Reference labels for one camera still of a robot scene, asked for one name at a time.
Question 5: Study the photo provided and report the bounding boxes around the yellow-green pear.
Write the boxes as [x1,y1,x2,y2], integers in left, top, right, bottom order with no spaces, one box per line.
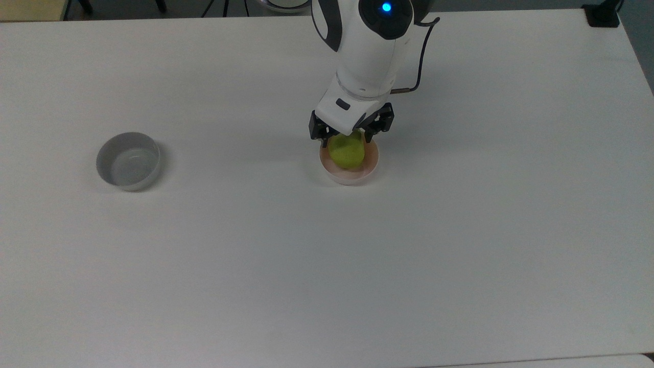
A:
[328,130,366,171]

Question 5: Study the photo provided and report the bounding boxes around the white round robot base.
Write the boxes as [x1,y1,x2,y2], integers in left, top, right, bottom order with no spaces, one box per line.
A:
[260,0,313,14]

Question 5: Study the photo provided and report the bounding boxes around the gripper body block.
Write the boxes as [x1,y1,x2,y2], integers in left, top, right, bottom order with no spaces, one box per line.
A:
[314,83,386,136]

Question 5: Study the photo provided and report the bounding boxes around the grey bowl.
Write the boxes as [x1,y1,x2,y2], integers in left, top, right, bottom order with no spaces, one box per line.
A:
[96,132,161,192]

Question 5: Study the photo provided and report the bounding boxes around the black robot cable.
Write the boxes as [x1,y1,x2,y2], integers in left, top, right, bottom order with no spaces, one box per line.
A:
[391,17,441,95]

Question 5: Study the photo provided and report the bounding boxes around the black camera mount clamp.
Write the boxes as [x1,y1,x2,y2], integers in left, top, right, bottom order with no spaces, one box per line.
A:
[582,0,622,28]

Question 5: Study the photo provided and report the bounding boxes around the black tripod legs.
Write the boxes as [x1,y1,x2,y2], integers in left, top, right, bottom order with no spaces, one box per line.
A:
[201,0,251,18]

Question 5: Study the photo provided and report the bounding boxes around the pink bowl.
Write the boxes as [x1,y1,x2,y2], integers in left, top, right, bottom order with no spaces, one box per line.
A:
[319,137,380,186]

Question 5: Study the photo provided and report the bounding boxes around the wooden desk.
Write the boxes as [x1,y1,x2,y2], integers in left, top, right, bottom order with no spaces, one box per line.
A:
[0,0,71,22]

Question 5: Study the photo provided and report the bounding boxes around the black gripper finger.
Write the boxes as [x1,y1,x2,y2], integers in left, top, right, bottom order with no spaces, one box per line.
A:
[364,102,395,144]
[309,110,334,142]

